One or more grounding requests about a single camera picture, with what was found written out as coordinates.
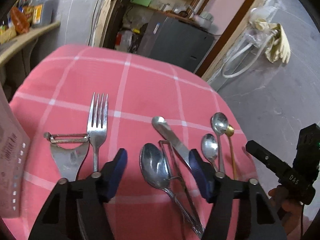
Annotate steel Y peeler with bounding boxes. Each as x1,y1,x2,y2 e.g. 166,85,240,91
43,132,89,181

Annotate small gold spoon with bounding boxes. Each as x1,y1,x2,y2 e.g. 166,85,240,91
225,125,238,180

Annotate small steel teaspoon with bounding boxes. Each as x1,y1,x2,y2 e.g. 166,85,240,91
201,133,219,172

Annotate long steel teaspoon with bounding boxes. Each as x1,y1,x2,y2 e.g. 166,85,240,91
211,112,229,173

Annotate steel fork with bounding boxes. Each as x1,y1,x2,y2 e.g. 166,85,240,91
87,93,108,172

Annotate thin wire peeler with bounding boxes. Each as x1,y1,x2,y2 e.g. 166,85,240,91
158,140,204,238

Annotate large steel spoon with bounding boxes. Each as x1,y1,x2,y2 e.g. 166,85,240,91
139,143,202,238

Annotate white perforated utensil holder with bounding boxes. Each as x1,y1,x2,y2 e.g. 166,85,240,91
0,89,30,218

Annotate steel butter knife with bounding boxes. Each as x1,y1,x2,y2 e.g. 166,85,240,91
151,116,191,170

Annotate beige kitchen counter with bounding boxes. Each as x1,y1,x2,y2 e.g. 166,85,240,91
0,21,61,68

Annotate person's right hand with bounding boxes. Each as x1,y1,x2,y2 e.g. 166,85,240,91
281,199,319,239

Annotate pink checked tablecloth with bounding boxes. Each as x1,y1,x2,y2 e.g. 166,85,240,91
5,45,257,239

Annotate yellow rubber gloves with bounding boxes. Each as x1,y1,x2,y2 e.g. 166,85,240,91
252,18,291,64

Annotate dark grey mini fridge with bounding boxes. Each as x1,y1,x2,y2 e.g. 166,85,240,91
137,12,214,73

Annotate large soy sauce jug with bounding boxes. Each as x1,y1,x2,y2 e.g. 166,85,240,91
32,0,54,28

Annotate white hose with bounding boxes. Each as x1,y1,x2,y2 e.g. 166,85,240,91
222,33,273,79

